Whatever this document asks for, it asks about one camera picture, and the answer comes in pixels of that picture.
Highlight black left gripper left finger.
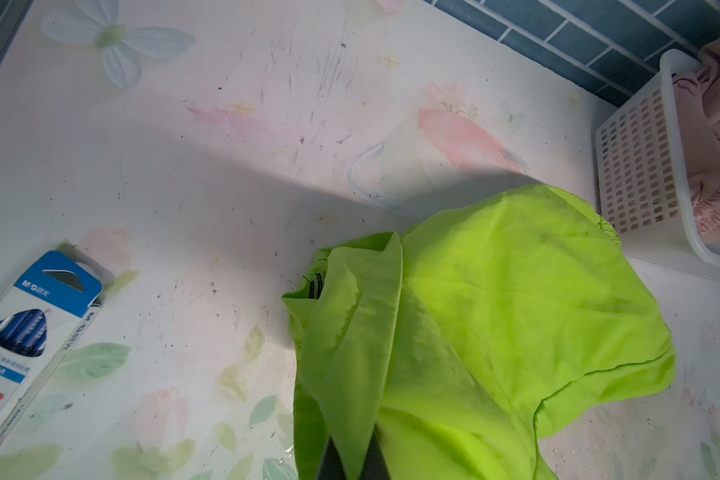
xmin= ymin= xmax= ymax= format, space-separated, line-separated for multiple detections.
xmin=316 ymin=438 xmax=346 ymax=480

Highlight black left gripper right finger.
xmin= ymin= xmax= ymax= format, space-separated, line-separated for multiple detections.
xmin=360 ymin=430 xmax=391 ymax=480

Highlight lime green shorts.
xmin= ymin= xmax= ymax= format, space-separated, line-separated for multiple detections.
xmin=283 ymin=184 xmax=676 ymax=479

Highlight pink shorts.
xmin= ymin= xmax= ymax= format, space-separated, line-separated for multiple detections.
xmin=673 ymin=37 xmax=720 ymax=245

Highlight blue white pen box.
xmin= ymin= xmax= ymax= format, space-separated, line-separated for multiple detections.
xmin=0 ymin=250 xmax=103 ymax=445

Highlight white plastic basket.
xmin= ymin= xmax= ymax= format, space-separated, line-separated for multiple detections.
xmin=594 ymin=50 xmax=720 ymax=281

